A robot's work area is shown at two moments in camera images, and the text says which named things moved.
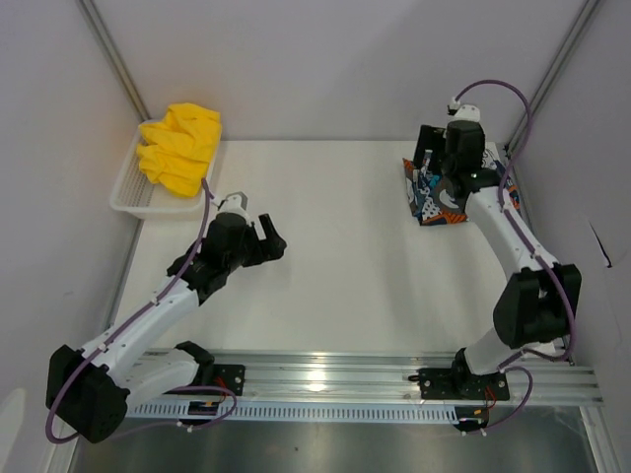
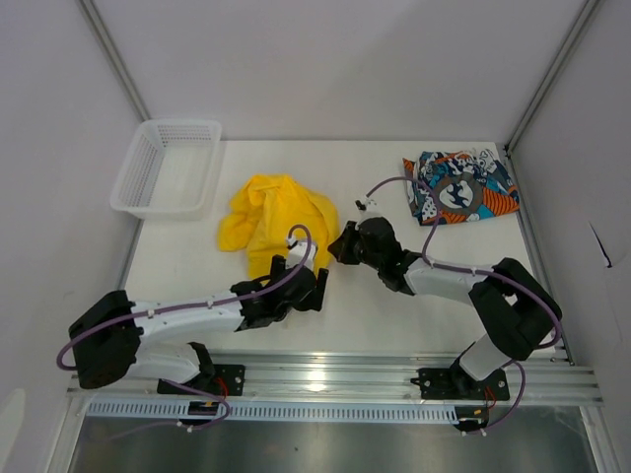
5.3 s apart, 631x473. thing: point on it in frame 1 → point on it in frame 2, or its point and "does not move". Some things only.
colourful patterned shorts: (435, 200) does not move
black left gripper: (265, 249) → (314, 298)
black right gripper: (429, 139) → (341, 247)
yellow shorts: (177, 152) → (261, 216)
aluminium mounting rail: (392, 376) does not move
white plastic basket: (137, 193) does not move
